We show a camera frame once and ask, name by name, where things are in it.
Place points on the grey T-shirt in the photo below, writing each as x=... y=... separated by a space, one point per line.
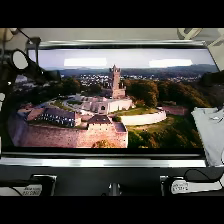
x=210 y=133

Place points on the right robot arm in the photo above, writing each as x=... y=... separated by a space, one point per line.
x=186 y=186

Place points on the silver frame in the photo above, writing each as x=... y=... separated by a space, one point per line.
x=100 y=162

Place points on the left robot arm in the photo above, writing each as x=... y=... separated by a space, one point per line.
x=36 y=71

